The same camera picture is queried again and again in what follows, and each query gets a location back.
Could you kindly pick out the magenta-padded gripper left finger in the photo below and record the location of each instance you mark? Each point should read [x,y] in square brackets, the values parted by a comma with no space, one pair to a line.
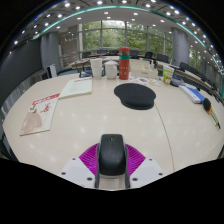
[88,158]

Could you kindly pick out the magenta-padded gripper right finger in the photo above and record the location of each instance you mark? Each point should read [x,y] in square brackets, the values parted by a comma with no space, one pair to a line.
[136,159]

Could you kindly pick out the black computer mouse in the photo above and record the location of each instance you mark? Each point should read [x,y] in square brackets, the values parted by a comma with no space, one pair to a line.
[112,155]

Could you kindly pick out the black mouse pad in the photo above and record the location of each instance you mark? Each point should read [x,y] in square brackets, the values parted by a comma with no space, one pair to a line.
[135,96]

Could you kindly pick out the red and white magazine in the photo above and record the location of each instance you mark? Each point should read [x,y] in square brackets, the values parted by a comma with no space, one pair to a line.
[39,115]

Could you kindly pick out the white paper booklet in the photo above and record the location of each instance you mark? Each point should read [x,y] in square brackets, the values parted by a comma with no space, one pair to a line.
[77,87]

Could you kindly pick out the blue and white book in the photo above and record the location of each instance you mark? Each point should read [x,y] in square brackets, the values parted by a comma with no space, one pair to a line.
[191,94]

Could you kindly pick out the grey microphone base unit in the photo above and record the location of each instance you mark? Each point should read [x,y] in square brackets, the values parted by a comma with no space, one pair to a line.
[177,81]

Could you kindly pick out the black and yellow tool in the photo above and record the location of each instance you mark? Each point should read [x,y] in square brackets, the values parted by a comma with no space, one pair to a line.
[207,106]

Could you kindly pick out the green printed paper cup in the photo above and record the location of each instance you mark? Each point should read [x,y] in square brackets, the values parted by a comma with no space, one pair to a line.
[167,76]

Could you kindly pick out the white paper cup stack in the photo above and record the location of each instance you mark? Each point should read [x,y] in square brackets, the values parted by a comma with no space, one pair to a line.
[96,68]

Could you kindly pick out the white lidded mug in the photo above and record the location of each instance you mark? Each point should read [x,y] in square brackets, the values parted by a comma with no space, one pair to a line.
[110,70]

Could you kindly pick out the white compartment box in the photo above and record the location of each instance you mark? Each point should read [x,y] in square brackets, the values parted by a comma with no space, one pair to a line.
[141,68]

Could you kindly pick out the red green-banded drink bottle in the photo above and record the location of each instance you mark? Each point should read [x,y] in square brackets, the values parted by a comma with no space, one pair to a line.
[124,66]

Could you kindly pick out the dark office chairs group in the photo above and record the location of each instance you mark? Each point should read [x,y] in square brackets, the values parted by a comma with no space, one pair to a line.
[162,58]

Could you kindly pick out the ceiling lights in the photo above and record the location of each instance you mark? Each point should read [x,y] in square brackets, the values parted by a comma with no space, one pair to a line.
[67,4]

